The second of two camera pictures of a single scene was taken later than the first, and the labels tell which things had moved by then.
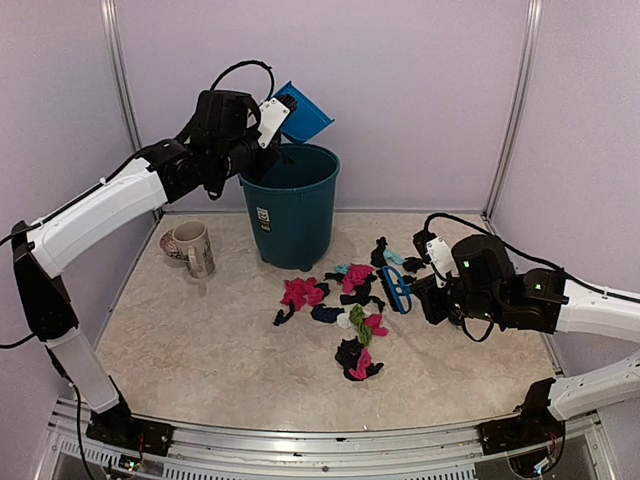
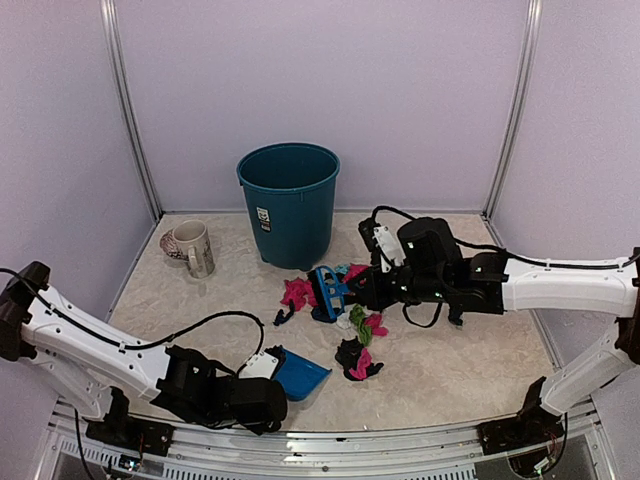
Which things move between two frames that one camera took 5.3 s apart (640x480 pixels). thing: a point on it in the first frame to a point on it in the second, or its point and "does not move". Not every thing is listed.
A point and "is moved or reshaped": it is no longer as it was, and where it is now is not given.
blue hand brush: x=399 y=292 is moved or reshaped
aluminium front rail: x=203 y=452 does not move
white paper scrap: x=342 y=320 does not move
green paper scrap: x=357 y=316 does not move
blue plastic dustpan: x=306 y=120 to x=301 y=378
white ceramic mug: x=189 y=241 does not move
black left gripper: x=258 y=169 to x=258 y=429
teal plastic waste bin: x=293 y=206 does not move
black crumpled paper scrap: x=347 y=355 does not move
